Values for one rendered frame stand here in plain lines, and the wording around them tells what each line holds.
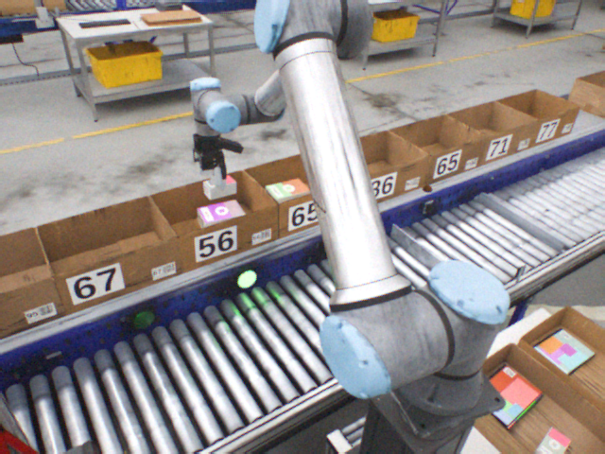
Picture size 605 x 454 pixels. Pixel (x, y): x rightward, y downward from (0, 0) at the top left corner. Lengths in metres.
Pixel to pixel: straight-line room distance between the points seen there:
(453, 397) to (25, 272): 1.46
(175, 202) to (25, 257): 0.54
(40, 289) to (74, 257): 0.33
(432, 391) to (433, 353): 0.18
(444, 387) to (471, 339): 0.14
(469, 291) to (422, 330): 0.12
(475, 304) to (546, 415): 0.89
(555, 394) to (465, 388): 0.75
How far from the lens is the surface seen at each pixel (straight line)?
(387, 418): 1.18
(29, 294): 1.65
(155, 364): 1.69
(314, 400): 1.58
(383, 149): 2.46
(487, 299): 0.91
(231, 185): 1.72
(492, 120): 3.01
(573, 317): 1.99
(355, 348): 0.78
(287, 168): 2.13
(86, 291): 1.68
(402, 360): 0.82
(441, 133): 2.72
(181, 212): 1.99
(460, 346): 0.90
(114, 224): 1.92
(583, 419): 1.75
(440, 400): 1.03
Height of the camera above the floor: 2.06
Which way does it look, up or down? 37 degrees down
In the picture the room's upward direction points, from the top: 3 degrees clockwise
